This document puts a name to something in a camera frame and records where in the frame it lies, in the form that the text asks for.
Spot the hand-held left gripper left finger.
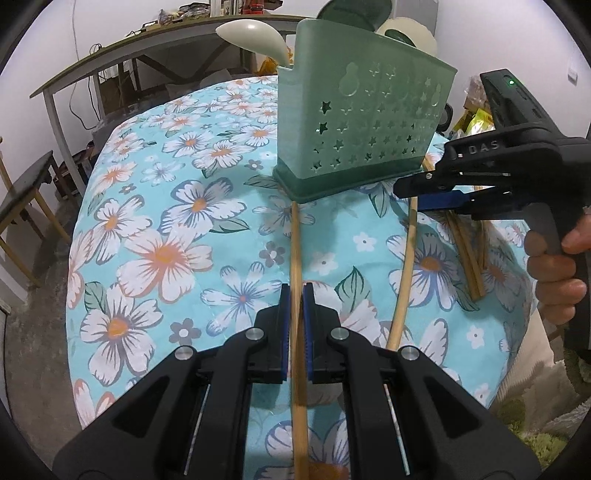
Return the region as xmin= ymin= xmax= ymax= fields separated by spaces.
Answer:
xmin=53 ymin=284 xmax=293 ymax=480

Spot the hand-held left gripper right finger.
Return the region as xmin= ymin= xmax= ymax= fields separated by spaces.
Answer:
xmin=302 ymin=282 xmax=541 ymax=480

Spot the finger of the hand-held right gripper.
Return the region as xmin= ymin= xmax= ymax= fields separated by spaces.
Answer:
xmin=417 ymin=190 xmax=483 ymax=214
xmin=394 ymin=171 xmax=482 ymax=200

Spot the green plastic utensil holder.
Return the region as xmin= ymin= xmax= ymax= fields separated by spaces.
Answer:
xmin=272 ymin=18 xmax=459 ymax=204

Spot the cream plastic spoon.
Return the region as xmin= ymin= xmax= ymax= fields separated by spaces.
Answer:
xmin=375 ymin=17 xmax=438 ymax=58

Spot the large white plastic spoon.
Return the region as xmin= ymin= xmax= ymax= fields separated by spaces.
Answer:
xmin=216 ymin=18 xmax=291 ymax=71

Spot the person's right hand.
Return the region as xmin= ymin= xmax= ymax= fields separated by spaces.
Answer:
xmin=525 ymin=216 xmax=591 ymax=325

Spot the yellow rice bag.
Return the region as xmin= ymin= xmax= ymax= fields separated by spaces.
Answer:
xmin=455 ymin=107 xmax=498 ymax=139

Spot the clear plastic bag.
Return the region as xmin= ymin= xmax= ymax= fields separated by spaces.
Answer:
xmin=463 ymin=74 xmax=486 ymax=112

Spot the blue floral quilt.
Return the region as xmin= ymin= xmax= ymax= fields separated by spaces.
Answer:
xmin=65 ymin=74 xmax=543 ymax=480

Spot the orange plastic bag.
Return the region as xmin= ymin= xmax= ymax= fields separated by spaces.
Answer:
xmin=255 ymin=44 xmax=296 ymax=77

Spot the person's fluffy green white robe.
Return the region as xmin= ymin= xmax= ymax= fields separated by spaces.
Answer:
xmin=496 ymin=392 xmax=578 ymax=462

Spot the white sack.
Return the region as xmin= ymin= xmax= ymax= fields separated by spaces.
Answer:
xmin=164 ymin=67 xmax=252 ymax=100

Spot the small wooden stool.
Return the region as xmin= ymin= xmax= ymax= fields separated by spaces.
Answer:
xmin=52 ymin=147 xmax=95 ymax=200

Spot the brown cardboard box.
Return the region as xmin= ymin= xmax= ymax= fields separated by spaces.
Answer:
xmin=98 ymin=60 xmax=136 ymax=116

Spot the wooden chair black seat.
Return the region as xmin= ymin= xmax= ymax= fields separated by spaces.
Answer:
xmin=0 ymin=150 xmax=72 ymax=288

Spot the black power cable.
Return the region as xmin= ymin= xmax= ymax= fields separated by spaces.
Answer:
xmin=69 ymin=44 xmax=103 ymax=131

